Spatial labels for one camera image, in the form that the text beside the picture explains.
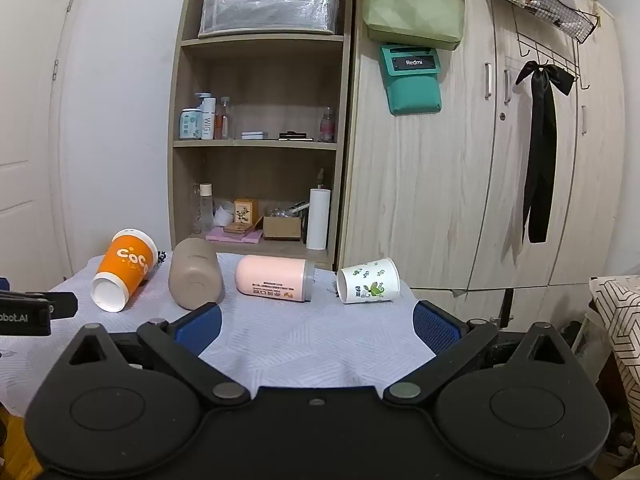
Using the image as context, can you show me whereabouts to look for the clear bottle beige cap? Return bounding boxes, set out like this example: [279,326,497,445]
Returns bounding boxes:
[198,183,215,234]

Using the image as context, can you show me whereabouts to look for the light wooden wardrobe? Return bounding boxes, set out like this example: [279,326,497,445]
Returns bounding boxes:
[339,0,627,292]

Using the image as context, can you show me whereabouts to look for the black white patterned cloth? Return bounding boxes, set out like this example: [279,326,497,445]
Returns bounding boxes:
[588,275,640,413]

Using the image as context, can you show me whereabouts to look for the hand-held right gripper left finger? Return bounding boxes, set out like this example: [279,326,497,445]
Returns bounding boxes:
[59,304,252,409]

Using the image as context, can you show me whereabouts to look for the white pump bottle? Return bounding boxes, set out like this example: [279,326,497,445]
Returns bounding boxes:
[194,91,217,140]

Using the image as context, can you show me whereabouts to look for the pink tumbler cup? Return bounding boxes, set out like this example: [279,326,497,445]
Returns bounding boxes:
[235,254,316,304]

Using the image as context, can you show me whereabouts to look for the pink bottle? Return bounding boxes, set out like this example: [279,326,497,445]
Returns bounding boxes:
[319,106,336,143]

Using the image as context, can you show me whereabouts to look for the small amber bottle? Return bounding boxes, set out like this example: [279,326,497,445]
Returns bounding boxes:
[215,96,234,140]

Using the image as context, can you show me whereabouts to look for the orange paper cup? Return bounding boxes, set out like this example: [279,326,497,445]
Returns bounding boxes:
[90,228,159,314]

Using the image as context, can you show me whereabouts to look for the black ribbon bow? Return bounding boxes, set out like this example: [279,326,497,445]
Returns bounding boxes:
[515,60,576,245]

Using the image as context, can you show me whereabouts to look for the white green-print paper cup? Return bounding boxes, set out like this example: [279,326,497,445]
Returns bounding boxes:
[336,257,401,306]

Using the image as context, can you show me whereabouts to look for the white cylinder roll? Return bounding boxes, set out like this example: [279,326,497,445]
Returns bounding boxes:
[305,187,332,251]

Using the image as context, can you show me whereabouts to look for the wooden shelf unit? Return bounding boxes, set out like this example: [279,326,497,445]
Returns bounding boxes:
[168,0,354,272]

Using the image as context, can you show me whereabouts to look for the white tablecloth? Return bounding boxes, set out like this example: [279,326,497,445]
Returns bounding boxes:
[0,252,443,413]

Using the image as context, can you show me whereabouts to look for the small floral wooden box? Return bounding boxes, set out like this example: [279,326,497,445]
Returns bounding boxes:
[233,198,260,226]

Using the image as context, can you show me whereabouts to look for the flat pink box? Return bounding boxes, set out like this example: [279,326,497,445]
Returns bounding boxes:
[205,226,264,244]

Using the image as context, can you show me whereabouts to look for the flat brown wooden box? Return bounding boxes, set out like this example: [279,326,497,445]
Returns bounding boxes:
[223,216,264,235]

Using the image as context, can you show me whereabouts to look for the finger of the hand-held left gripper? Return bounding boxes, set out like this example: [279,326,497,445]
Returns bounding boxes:
[48,292,79,321]

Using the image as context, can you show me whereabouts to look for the black wire hook rack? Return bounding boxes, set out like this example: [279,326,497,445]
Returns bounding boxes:
[515,7,592,92]

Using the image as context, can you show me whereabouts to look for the teal round container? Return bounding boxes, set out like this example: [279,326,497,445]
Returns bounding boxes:
[178,108,201,141]

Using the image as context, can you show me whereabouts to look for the plastic-wrapped grey box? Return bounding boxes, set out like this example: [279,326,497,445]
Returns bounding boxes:
[197,0,342,40]

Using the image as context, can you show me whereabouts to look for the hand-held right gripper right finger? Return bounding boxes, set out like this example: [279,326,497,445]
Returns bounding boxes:
[382,301,577,407]

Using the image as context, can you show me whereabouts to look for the small cardboard box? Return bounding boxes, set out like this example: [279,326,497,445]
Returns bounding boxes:
[262,214,303,241]

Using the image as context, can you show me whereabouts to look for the white door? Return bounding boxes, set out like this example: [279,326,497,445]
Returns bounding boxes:
[0,0,85,288]

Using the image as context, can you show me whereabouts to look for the beige tumbler cup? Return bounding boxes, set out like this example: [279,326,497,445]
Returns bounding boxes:
[168,238,226,311]

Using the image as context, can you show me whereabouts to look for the green Redmi box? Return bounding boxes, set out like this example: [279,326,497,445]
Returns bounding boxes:
[379,43,444,117]

